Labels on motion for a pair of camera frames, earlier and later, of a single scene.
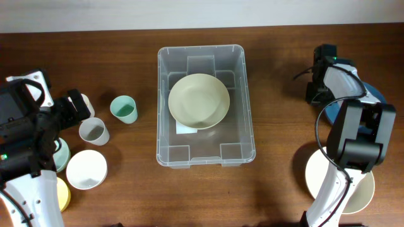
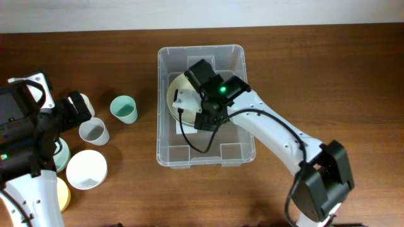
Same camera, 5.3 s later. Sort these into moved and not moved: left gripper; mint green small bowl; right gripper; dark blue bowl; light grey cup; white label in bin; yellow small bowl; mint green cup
Moved: right gripper; dark blue bowl
Not moved: white label in bin; light grey cup; mint green small bowl; left gripper; mint green cup; yellow small bowl
